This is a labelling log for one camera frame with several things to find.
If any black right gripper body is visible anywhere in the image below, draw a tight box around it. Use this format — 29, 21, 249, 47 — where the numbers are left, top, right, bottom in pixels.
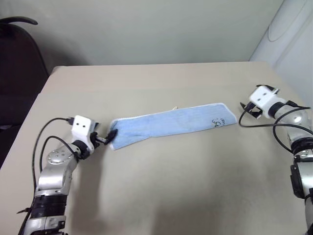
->
252, 105, 265, 118

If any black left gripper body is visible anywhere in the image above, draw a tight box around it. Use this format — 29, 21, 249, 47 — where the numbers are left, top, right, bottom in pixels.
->
89, 121, 101, 149

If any light blue towel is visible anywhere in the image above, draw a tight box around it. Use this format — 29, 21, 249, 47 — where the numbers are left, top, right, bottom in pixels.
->
108, 102, 238, 151

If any white plastic panel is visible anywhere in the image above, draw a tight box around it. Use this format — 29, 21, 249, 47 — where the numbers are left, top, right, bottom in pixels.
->
249, 0, 313, 109

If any black office chair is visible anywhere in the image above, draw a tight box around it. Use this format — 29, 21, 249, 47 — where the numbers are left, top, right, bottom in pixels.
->
0, 16, 51, 170

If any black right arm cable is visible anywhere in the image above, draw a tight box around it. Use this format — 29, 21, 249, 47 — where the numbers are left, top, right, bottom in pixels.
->
238, 101, 313, 154

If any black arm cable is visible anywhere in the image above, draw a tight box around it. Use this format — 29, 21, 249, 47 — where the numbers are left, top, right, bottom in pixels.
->
31, 117, 75, 196
238, 101, 313, 154

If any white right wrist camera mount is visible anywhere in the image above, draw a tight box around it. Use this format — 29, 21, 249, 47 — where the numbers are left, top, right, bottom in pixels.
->
248, 84, 280, 116

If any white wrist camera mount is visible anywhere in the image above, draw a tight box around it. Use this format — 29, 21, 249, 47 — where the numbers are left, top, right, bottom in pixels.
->
71, 115, 96, 154
248, 84, 280, 116

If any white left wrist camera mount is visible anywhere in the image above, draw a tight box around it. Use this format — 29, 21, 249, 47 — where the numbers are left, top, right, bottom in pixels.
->
71, 115, 96, 154

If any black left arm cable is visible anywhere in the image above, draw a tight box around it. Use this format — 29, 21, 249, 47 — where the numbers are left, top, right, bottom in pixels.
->
31, 117, 75, 196

